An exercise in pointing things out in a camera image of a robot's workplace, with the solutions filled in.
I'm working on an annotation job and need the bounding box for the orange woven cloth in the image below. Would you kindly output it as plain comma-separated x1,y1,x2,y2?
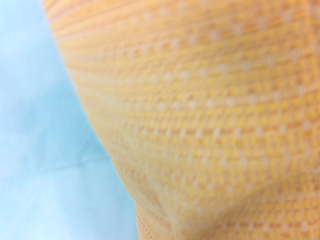
42,0,320,240

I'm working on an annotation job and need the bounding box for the light blue bed sheet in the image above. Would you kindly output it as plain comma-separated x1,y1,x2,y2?
0,0,140,240

